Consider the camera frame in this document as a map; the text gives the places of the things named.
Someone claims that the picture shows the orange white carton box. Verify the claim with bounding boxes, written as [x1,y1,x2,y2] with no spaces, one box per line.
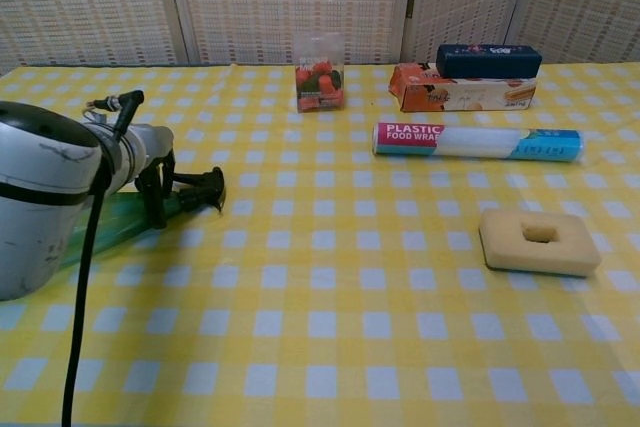
[388,62,539,113]

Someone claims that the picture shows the woven folding screen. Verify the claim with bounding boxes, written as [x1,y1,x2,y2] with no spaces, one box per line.
[0,0,640,69]

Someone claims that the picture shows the dark blue rectangular box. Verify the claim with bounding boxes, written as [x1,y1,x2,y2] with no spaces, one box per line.
[435,43,544,81]

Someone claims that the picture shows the plastic food wrap box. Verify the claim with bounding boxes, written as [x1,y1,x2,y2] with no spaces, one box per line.
[371,121,586,164]

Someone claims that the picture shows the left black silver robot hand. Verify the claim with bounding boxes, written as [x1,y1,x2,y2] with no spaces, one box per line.
[130,124,177,231]

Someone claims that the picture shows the yellow sponge with hole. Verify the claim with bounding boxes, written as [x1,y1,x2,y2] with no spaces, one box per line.
[478,208,603,278]

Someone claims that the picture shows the yellow checkered tablecloth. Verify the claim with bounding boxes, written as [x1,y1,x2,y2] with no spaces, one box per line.
[0,62,640,427]

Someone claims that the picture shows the clear box with red contents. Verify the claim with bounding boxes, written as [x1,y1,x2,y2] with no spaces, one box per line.
[295,32,347,114]

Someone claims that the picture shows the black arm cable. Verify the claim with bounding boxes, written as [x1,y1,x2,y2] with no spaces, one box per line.
[60,90,146,427]

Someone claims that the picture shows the green spray bottle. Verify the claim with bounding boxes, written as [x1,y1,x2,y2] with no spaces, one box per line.
[59,166,227,273]

